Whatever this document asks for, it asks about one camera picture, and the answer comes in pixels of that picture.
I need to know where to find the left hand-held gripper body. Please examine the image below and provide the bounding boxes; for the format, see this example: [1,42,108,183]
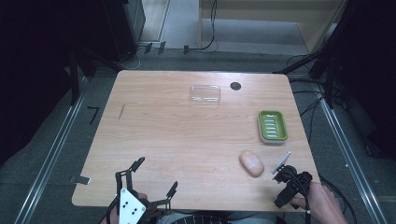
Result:
[106,187,157,224]

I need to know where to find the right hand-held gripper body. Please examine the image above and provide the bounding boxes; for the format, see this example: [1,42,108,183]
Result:
[271,151,314,200]

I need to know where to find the person's right hand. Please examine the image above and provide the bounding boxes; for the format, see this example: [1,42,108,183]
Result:
[289,181,347,224]

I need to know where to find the beige soap bar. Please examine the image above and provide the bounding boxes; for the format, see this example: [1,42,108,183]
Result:
[238,150,265,178]

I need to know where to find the grey tape piece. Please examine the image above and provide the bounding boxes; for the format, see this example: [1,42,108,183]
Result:
[68,175,92,186]

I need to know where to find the green soap dish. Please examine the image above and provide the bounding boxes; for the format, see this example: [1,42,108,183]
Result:
[257,110,289,145]

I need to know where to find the clear plastic container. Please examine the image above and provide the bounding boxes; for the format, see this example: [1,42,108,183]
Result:
[188,84,222,105]

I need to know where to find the black stand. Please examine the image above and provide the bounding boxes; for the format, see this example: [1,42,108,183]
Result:
[274,18,347,110]
[64,46,125,106]

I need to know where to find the black cabinet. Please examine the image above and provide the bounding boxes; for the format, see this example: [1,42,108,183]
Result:
[102,0,147,63]

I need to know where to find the light wooden furniture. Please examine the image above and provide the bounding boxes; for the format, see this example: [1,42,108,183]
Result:
[198,0,348,54]

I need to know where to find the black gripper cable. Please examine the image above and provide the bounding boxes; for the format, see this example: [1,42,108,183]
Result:
[279,170,313,224]

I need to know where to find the black floor cable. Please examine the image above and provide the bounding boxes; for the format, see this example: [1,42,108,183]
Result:
[318,175,359,224]

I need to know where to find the metal floor rail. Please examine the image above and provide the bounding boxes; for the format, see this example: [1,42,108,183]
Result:
[13,76,90,224]
[312,82,390,224]

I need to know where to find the white floor cable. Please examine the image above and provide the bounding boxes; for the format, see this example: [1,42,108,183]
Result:
[117,45,148,71]

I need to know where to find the black hanging cable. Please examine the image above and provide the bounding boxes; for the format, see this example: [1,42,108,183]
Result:
[188,0,219,51]

